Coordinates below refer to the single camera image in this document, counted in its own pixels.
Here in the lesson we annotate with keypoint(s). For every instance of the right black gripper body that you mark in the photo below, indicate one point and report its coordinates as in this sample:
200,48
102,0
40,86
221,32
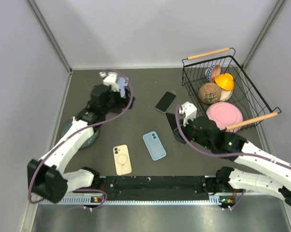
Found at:
191,135

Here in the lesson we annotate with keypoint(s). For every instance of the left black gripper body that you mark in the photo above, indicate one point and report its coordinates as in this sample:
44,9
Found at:
115,100

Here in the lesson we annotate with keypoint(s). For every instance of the lavender purple phone case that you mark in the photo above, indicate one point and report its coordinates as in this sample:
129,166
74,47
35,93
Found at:
122,83

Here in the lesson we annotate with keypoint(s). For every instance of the light blue phone case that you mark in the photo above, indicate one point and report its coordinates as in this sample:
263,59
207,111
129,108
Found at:
154,146

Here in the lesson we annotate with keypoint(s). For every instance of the silver edged black phone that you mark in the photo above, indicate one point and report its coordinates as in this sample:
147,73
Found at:
165,102

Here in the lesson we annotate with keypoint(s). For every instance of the cream white phone case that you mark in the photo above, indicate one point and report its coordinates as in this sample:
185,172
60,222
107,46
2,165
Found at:
122,160

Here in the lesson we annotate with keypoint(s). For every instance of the purple edged black phone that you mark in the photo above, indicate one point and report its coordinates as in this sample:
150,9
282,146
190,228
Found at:
115,111

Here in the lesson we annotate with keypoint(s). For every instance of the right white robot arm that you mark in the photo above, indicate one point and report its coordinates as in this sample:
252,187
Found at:
273,174

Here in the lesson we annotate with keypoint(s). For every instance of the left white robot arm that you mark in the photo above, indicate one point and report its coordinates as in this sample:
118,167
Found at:
46,177

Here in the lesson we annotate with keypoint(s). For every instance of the pink plate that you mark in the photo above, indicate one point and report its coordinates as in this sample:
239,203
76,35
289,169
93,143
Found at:
224,114

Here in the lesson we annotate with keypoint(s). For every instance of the brown patterned bowl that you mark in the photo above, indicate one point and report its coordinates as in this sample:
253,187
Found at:
209,93

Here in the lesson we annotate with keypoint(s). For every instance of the white cream bowl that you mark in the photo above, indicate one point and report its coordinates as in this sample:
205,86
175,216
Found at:
225,95

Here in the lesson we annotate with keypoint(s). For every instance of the teal ceramic plate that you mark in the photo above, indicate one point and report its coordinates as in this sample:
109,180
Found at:
90,141

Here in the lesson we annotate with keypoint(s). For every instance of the yellow bowl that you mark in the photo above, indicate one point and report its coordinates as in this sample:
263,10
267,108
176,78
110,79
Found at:
225,81

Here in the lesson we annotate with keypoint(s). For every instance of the blue patterned bowl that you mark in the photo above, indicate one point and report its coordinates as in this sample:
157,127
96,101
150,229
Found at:
208,73

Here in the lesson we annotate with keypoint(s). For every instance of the red patterned shell dish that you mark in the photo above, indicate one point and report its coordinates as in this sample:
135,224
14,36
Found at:
215,72

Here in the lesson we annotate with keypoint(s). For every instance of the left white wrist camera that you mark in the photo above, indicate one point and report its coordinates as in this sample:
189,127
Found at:
110,79

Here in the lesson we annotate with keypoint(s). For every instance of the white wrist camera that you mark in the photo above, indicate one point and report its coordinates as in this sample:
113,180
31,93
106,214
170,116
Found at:
188,111
110,79

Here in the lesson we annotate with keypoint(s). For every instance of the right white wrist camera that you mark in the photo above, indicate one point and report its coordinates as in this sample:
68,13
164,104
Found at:
188,111

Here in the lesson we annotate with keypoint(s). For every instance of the black wire basket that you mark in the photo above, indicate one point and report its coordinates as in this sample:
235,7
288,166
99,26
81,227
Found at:
245,94

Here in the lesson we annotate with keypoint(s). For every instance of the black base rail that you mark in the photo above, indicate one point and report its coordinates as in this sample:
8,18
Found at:
159,188

